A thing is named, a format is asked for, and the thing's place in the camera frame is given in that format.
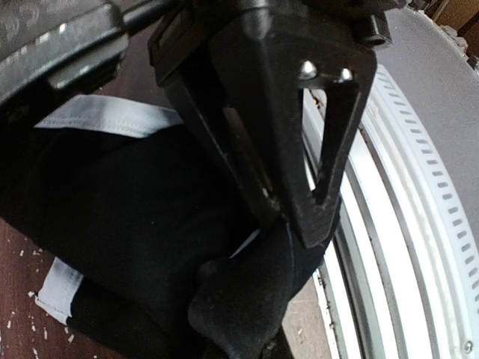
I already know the black underwear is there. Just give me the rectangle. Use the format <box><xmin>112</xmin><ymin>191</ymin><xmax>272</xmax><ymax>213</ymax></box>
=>
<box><xmin>1</xmin><ymin>95</ymin><xmax>327</xmax><ymax>358</ymax></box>

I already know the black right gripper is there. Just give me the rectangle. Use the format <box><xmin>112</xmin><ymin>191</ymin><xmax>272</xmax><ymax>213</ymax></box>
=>
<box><xmin>148</xmin><ymin>1</ymin><xmax>393</xmax><ymax>228</ymax></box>

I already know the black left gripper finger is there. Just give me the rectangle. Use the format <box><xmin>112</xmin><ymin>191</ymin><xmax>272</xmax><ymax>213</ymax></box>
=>
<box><xmin>212</xmin><ymin>17</ymin><xmax>376</xmax><ymax>248</ymax></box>

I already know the aluminium rail front frame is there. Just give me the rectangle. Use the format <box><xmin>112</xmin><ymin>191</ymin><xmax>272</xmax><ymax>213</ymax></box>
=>
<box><xmin>299</xmin><ymin>63</ymin><xmax>479</xmax><ymax>359</ymax></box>

